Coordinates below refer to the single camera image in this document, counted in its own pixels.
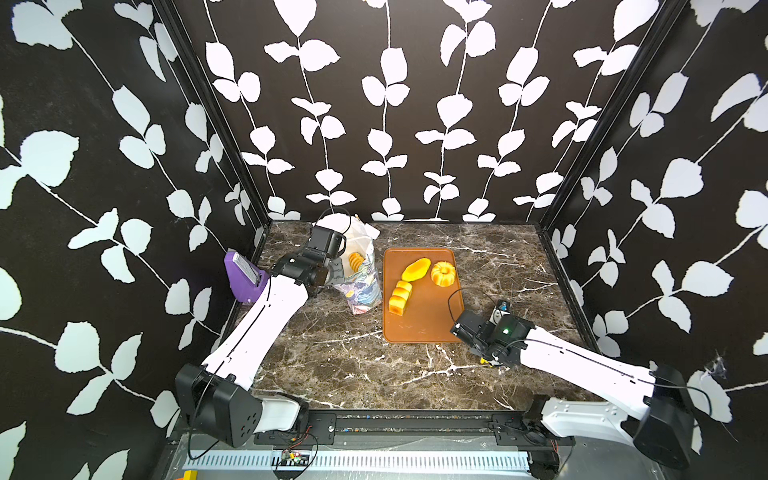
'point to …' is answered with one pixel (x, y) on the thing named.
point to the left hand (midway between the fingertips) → (331, 267)
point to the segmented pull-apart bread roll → (399, 298)
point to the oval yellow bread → (416, 270)
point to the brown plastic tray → (432, 308)
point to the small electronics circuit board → (294, 459)
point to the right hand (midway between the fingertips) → (479, 341)
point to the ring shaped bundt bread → (443, 273)
